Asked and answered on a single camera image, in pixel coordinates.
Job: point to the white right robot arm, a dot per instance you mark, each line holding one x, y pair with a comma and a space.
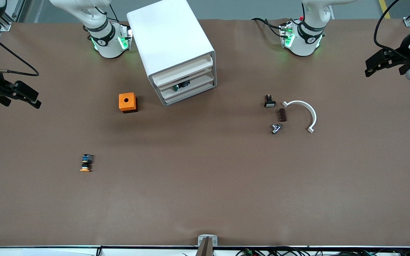
109, 42

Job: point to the chrome valve fitting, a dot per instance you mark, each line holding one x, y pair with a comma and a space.
276, 128

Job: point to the dark camera mount post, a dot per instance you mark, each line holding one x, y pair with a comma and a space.
205, 249

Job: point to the black square pushbutton switch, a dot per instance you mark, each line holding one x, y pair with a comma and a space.
269, 103

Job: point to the orange button enclosure box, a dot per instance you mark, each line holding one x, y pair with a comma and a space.
126, 101

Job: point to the grey mounting bracket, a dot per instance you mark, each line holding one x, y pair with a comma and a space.
200, 241

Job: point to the green pushbutton switch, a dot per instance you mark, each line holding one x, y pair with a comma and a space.
180, 85

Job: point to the brown paper table cover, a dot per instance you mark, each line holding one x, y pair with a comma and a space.
205, 177

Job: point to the dark brown terminal block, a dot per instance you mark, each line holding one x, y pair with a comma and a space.
283, 115

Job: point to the yellow mushroom pushbutton switch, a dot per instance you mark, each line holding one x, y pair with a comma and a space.
85, 163

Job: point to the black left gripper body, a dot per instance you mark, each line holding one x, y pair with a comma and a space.
398, 58

